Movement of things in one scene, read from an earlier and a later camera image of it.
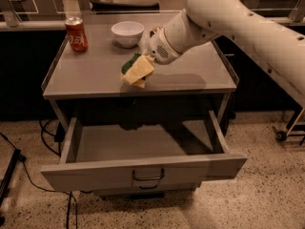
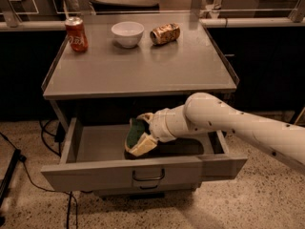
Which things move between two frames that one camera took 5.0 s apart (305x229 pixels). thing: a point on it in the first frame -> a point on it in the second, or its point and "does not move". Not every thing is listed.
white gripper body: (157, 48) -> (159, 125)
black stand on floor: (17, 156) does not move
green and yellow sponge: (136, 69) -> (135, 130)
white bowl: (127, 33) does not move
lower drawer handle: (145, 188) does not move
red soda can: (76, 33) does not move
